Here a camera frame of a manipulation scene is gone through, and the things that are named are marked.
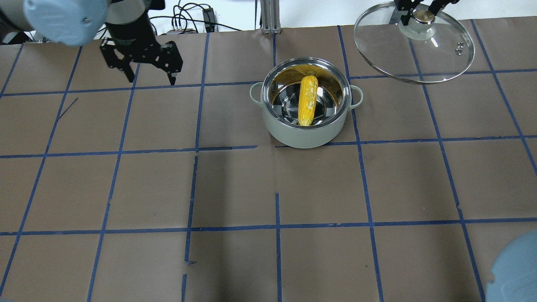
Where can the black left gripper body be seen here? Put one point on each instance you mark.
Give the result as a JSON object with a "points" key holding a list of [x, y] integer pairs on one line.
{"points": [[126, 30]]}

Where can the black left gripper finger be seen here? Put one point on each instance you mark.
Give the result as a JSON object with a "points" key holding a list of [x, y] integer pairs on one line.
{"points": [[126, 68], [171, 77]]}

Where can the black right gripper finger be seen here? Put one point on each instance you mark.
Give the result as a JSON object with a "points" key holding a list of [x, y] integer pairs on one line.
{"points": [[436, 6], [405, 7]]}

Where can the glass pot lid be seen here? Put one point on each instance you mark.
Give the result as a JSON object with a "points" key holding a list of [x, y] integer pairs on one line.
{"points": [[387, 50]]}

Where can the yellow corn cob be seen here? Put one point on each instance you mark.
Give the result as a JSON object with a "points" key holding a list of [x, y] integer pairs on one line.
{"points": [[307, 100]]}

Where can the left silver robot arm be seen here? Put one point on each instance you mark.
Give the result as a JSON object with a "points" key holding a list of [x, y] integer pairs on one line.
{"points": [[76, 22]]}

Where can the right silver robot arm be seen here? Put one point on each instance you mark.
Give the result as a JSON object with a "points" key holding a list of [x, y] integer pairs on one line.
{"points": [[452, 51]]}

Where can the pale green cooking pot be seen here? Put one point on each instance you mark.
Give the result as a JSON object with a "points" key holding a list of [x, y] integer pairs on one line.
{"points": [[278, 96]]}

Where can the black power adapter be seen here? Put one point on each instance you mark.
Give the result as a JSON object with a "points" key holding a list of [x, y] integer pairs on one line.
{"points": [[209, 19]]}

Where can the aluminium frame post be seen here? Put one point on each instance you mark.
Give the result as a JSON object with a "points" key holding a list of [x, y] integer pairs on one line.
{"points": [[270, 17]]}

